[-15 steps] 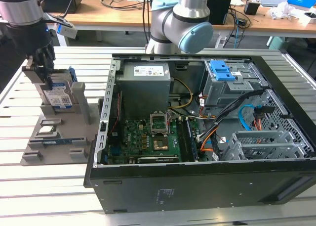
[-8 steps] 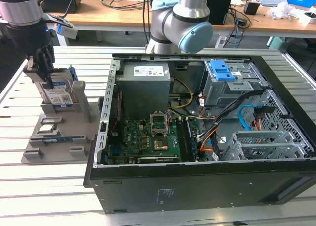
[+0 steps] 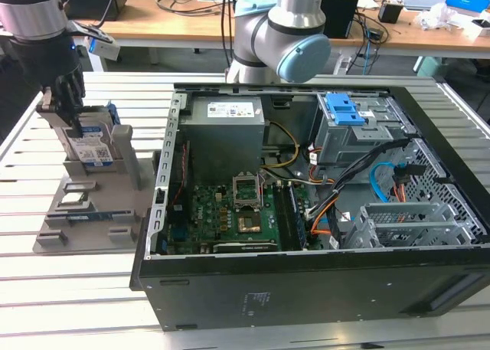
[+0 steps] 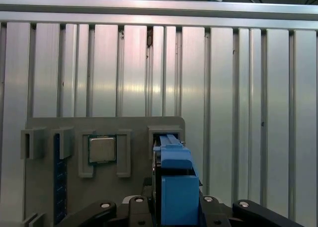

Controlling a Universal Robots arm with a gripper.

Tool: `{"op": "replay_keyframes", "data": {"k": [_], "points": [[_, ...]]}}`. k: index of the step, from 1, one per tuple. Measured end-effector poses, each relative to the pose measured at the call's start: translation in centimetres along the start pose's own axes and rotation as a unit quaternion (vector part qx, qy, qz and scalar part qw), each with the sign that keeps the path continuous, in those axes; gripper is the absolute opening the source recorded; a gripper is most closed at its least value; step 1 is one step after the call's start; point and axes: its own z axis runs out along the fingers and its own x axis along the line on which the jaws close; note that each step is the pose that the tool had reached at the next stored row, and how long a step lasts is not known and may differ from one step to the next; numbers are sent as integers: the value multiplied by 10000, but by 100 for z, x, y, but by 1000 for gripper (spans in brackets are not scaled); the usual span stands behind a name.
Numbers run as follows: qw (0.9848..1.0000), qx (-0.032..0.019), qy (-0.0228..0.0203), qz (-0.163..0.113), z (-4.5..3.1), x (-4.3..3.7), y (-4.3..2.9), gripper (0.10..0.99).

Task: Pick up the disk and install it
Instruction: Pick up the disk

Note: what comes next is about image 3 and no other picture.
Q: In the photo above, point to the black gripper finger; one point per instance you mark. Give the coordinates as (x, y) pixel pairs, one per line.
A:
(46, 99)
(70, 97)

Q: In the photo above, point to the hard disk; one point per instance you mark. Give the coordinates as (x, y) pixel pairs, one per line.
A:
(93, 151)

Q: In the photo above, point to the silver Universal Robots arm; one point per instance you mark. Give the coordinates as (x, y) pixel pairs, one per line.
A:
(298, 5)

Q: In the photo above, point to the grey metal disk bay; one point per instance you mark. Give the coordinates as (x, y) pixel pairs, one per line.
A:
(402, 227)

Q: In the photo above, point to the large black box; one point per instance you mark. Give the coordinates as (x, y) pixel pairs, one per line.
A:
(99, 1)

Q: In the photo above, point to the silver CPU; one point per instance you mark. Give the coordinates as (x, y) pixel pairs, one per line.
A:
(73, 200)

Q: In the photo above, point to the grey parts rack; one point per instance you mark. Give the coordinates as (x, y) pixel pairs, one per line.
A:
(111, 200)

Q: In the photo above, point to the blue RAM stick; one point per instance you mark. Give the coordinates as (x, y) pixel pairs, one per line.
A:
(95, 216)

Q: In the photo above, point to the long wooden desk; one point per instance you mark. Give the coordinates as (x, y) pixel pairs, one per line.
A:
(172, 28)

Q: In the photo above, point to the grey power supply unit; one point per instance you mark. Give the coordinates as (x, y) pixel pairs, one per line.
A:
(222, 147)

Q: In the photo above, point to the green motherboard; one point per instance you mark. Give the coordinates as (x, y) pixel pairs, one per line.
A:
(206, 220)

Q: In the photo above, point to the thin locking lever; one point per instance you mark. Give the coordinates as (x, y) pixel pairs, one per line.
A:
(262, 189)

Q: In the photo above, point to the CPU socket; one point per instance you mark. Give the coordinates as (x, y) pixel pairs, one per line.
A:
(249, 224)

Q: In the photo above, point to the black graphics card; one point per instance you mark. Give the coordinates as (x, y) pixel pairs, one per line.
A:
(245, 246)

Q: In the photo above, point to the black RAM slot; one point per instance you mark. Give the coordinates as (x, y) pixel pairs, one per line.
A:
(286, 220)
(278, 216)

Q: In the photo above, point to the installed RAM stick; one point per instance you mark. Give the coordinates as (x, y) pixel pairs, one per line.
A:
(298, 220)

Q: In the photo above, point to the blue drive cage latch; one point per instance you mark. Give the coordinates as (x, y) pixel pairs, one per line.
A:
(342, 110)

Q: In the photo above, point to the white power strip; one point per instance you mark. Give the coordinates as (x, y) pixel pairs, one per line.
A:
(342, 66)

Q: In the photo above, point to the grey drive cage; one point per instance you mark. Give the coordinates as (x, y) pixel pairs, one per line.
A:
(344, 143)

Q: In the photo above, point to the black speaker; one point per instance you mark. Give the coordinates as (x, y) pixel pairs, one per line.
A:
(342, 13)

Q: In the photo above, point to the black open PC case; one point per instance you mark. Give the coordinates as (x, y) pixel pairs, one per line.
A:
(306, 292)

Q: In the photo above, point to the black pen holder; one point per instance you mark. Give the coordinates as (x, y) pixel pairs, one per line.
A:
(390, 13)

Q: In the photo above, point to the cluttered wooden desk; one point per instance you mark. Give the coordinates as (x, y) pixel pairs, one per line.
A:
(421, 40)

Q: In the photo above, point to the pale teal chair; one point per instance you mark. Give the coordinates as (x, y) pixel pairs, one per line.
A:
(428, 66)

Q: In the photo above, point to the flat grey tray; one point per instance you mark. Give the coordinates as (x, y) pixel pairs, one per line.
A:
(425, 1)

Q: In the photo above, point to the clear plastic bag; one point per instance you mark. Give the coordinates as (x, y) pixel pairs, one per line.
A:
(440, 17)

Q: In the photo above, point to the small white box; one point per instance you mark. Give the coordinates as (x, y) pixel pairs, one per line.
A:
(480, 30)

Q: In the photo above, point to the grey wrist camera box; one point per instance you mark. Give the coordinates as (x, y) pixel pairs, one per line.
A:
(105, 49)

